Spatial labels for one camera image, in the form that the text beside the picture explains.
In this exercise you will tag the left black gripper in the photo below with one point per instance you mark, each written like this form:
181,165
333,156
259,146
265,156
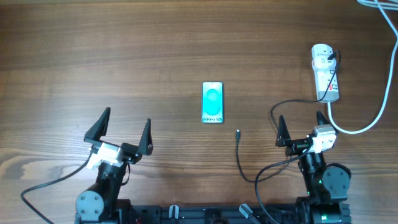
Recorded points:
130,153

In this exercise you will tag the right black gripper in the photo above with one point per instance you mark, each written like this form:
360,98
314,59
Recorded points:
284,139

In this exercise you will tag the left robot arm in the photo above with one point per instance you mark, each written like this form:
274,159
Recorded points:
100,203

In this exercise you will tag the turquoise Galaxy smartphone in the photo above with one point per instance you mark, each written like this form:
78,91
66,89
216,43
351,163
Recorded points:
212,109

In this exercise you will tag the white USB charger plug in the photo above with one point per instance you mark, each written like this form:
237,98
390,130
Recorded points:
322,62

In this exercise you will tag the white power strip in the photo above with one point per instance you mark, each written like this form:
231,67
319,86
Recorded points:
326,83

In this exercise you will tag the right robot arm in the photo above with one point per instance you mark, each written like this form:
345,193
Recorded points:
325,183

